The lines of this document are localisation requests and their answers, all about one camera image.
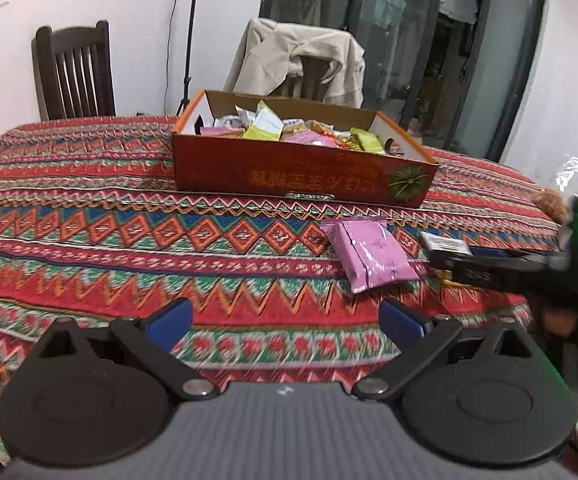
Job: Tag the dark wooden chair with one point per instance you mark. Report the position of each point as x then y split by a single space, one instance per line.
314 77
76 75

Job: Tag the red cardboard box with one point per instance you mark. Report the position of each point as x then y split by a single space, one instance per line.
294 172

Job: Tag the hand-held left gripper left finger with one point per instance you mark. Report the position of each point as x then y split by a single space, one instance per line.
169 325

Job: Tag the pile of snack packets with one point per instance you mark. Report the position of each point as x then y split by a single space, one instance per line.
269 125

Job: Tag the brown fluffy bun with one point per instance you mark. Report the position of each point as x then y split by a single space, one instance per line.
551 205

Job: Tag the black tripod stand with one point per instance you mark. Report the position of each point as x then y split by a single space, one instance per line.
191 35

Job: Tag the sliding glass door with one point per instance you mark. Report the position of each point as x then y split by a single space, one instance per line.
409 50

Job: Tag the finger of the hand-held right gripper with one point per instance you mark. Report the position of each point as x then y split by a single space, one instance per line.
484 272
524 256

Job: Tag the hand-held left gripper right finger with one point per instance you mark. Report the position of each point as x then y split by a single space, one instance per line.
401 325

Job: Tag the pink snack packet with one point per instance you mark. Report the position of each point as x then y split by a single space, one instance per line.
371 255

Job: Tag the black white snack packet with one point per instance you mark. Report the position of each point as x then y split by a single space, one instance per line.
444 244

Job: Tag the beige jacket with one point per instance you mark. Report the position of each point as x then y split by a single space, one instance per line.
279 55

